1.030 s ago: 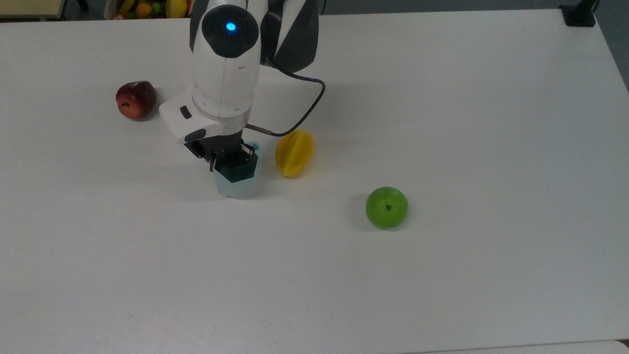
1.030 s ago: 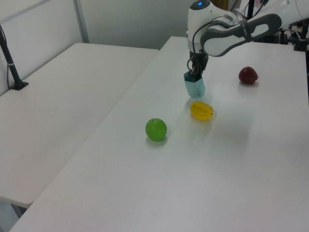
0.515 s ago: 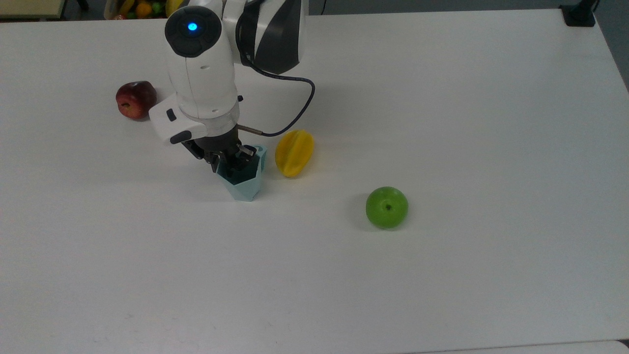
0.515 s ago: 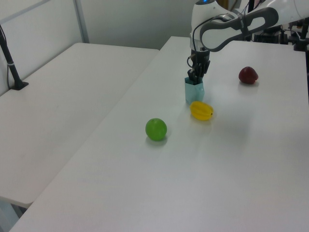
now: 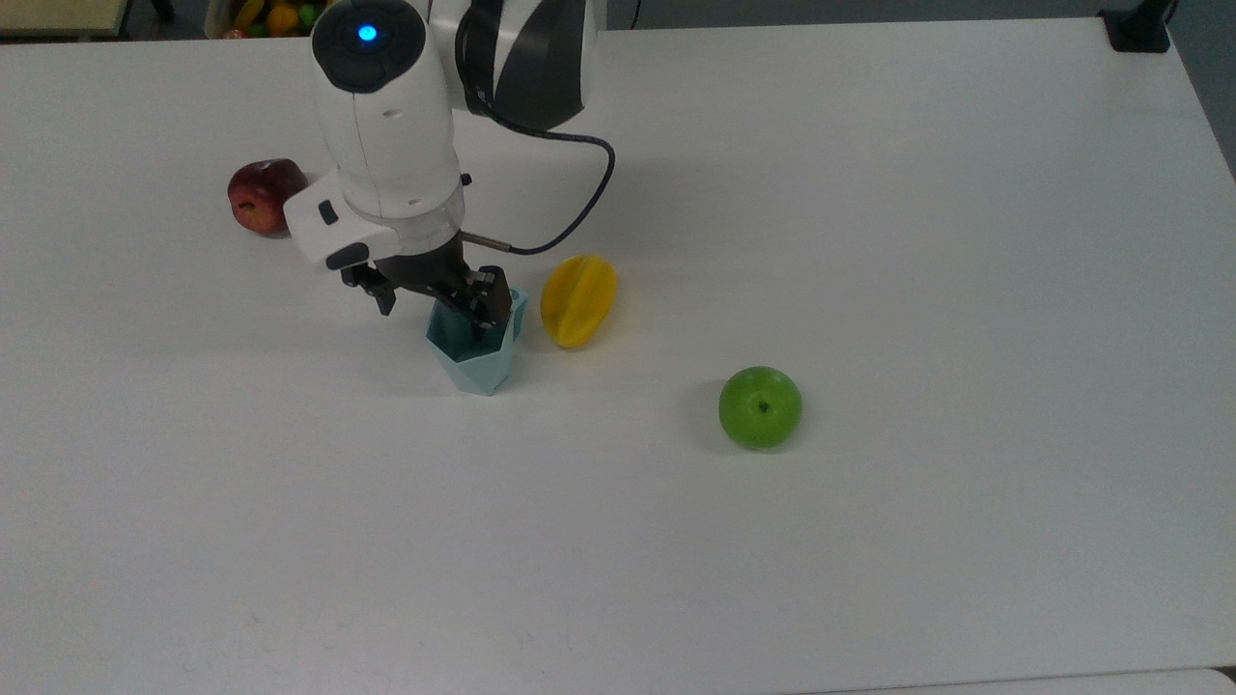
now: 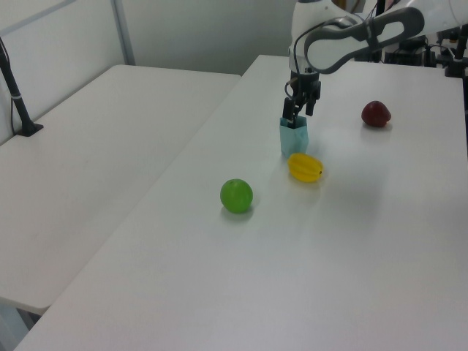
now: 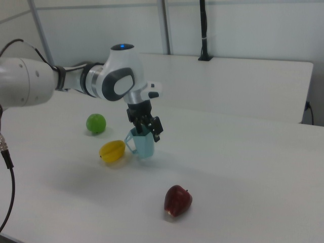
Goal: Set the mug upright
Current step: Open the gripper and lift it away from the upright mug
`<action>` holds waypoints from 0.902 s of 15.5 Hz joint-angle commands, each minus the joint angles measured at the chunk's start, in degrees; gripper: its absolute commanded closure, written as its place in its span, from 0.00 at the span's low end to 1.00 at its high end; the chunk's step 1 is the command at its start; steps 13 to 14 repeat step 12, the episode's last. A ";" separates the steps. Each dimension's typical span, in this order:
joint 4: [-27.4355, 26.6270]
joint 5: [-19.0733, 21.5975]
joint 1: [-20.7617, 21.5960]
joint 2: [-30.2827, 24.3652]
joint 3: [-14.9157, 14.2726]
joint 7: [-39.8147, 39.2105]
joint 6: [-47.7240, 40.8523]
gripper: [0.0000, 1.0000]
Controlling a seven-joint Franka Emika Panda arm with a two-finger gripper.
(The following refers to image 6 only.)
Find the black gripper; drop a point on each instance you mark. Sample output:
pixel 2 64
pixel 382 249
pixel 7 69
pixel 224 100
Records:
pixel 305 84

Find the light blue mug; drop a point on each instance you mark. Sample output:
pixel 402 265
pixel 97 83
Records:
pixel 294 140

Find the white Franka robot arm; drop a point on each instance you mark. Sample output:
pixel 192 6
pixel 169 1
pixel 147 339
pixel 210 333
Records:
pixel 329 47

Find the yellow toy starfruit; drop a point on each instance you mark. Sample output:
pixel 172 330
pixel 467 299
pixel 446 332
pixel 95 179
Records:
pixel 305 168

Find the red toy apple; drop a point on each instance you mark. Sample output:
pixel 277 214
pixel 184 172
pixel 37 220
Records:
pixel 376 114

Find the green toy apple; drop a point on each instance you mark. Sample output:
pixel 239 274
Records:
pixel 236 196

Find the black background equipment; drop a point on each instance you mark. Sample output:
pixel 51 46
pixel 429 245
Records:
pixel 409 53

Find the black stand with clamp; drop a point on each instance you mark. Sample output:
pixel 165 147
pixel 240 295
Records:
pixel 456 55

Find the white side table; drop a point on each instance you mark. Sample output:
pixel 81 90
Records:
pixel 91 153

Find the black pole with base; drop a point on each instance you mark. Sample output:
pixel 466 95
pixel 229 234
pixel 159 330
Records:
pixel 18 102

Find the grey partition frame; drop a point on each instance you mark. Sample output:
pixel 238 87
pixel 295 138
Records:
pixel 122 33

